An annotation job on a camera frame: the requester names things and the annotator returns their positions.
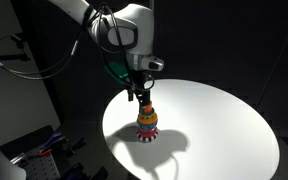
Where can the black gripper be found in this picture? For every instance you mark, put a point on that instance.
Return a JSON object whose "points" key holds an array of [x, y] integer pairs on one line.
{"points": [[140, 80]]}

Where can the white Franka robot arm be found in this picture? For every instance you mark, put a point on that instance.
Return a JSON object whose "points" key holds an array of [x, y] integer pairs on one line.
{"points": [[127, 30]]}

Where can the black clamp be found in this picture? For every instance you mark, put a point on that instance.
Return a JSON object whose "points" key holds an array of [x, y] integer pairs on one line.
{"points": [[74, 145]]}

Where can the perforated metal breadboard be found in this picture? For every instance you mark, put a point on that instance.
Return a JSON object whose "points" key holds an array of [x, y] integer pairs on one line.
{"points": [[44, 168]]}

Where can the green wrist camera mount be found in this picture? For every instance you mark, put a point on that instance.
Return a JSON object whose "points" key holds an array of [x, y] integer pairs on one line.
{"points": [[117, 71]]}

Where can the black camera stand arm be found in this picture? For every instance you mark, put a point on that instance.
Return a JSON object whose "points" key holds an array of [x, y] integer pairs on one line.
{"points": [[4, 57]]}

